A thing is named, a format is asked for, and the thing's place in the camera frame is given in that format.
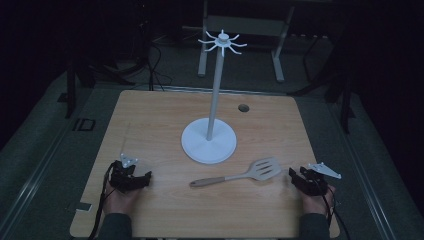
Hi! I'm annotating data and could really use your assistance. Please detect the black rectangular floor bracket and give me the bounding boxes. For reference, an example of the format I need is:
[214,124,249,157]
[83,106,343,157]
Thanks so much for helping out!
[72,117,97,132]

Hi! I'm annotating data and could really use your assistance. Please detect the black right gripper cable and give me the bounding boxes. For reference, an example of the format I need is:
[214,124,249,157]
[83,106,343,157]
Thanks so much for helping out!
[324,184,352,240]

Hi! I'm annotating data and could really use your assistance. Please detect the person's left hand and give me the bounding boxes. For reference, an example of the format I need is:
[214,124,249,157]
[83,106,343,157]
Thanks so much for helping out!
[102,181,143,216]

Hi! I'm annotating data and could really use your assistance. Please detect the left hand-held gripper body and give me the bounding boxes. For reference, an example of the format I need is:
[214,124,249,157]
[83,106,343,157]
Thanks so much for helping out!
[109,152,145,194]

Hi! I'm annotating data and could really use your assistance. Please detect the grey slotted spatula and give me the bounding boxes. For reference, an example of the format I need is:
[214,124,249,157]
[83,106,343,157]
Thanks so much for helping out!
[189,156,283,188]

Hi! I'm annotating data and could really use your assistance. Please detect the grey metal table frame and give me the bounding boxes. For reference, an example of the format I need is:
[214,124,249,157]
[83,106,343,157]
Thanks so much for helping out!
[197,0,297,83]

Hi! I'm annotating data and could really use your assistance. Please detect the black floor cables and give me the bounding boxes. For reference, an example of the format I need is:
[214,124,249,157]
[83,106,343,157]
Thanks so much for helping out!
[144,31,188,92]

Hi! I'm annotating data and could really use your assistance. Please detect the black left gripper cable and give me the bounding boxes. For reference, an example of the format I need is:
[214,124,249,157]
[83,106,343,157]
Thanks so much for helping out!
[87,161,118,240]

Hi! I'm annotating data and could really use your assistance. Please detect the person's right hand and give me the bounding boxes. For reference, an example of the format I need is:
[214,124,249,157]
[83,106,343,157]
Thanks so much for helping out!
[300,189,336,218]

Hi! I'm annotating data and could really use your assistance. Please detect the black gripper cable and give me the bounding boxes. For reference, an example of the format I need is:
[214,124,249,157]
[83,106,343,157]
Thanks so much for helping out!
[87,161,118,240]
[324,184,352,240]

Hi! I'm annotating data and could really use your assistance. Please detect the black tripod stand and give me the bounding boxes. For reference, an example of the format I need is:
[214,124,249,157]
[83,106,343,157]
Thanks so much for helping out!
[63,0,158,120]
[288,29,357,135]

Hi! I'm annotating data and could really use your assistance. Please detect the white utensil rack stand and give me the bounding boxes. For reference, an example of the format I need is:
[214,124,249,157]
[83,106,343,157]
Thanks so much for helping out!
[180,29,248,165]

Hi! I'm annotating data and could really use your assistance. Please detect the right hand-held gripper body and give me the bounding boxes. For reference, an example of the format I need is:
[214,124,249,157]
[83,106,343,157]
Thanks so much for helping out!
[298,161,343,197]

